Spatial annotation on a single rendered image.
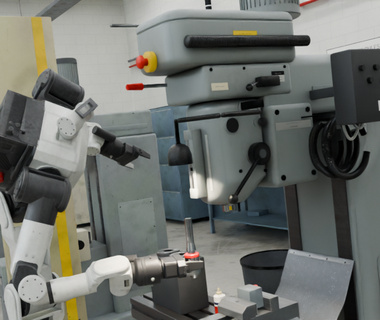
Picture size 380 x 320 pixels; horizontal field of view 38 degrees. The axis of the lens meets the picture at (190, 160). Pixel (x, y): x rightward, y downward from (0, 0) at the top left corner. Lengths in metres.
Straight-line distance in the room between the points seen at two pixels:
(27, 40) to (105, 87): 8.16
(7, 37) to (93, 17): 8.37
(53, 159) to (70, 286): 0.39
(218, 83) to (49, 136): 0.56
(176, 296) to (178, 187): 7.07
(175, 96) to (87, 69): 9.66
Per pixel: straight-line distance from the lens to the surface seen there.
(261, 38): 1.66
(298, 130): 1.78
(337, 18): 7.10
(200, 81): 1.59
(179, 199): 9.08
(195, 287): 2.02
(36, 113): 1.82
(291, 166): 1.76
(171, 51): 1.56
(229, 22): 1.65
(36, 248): 1.66
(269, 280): 3.63
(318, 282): 2.00
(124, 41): 11.79
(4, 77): 3.26
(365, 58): 1.65
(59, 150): 1.75
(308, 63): 1.85
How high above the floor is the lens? 1.55
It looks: 3 degrees down
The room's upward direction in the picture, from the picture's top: 6 degrees counter-clockwise
